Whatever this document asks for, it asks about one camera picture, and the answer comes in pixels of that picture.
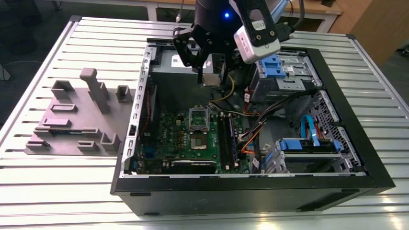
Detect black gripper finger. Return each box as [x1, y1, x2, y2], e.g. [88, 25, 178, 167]
[221, 42, 246, 83]
[172, 26, 208, 84]

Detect CPU with silver top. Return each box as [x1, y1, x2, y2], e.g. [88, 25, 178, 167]
[201, 73, 222, 88]

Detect wire locking lever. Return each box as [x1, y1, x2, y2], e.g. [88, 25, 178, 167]
[206, 104, 214, 133]

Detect CPU socket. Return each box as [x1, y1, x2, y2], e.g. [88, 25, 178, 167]
[189, 132, 210, 151]

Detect grey power supply unit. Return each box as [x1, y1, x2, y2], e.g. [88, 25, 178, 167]
[149, 49, 214, 115]

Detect silver drive cage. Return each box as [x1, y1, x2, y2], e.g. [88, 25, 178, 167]
[248, 49, 322, 104]

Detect green motherboard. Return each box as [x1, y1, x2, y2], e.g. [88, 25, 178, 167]
[133, 109, 253, 175]

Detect hard disk in blue carrier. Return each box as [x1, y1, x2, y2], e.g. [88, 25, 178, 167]
[277, 138, 342, 154]

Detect grey parts rack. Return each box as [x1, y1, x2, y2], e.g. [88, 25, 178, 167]
[24, 68, 134, 156]

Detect blue plastic strips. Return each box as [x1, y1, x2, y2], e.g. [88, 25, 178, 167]
[258, 143, 273, 173]

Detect black graphics card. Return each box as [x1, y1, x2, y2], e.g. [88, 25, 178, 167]
[161, 159, 218, 175]

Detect wooden cabinet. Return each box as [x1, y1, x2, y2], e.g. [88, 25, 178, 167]
[330, 0, 409, 69]

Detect silver disk bay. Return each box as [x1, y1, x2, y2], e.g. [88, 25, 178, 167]
[273, 138, 365, 173]

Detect dark RAM stick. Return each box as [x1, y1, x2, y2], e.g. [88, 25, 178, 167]
[46, 129, 86, 136]

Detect black chair base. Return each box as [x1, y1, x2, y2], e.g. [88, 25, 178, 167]
[394, 42, 409, 58]

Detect black PC case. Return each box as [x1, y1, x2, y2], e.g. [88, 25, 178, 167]
[110, 37, 397, 216]

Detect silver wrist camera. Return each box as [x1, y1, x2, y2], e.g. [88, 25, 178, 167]
[228, 0, 282, 65]

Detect yellow black wire bundle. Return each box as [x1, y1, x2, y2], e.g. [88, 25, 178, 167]
[209, 69, 236, 104]

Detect cable with silver plug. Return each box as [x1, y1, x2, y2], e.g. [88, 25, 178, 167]
[174, 0, 185, 24]

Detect blue plastic drive bracket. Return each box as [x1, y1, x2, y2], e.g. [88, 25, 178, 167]
[254, 54, 288, 79]

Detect white black wire bundle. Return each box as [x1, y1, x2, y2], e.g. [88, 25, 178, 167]
[209, 100, 260, 118]

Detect black camera cable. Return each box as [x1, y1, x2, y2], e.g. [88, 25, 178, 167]
[273, 0, 306, 42]

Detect coloured fan wire bundle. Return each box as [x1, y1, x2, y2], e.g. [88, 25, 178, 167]
[141, 89, 154, 137]

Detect wooden desk white frame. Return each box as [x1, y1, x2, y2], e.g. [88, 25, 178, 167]
[46, 0, 345, 33]

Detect orange data cable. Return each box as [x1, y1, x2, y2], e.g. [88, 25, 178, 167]
[238, 140, 257, 155]

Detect coloured disk power wire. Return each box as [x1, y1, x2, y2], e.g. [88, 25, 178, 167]
[305, 121, 329, 142]

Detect blue data wire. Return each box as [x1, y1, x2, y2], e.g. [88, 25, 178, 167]
[300, 115, 321, 148]

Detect white floor cable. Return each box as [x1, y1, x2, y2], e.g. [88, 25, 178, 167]
[0, 60, 44, 83]

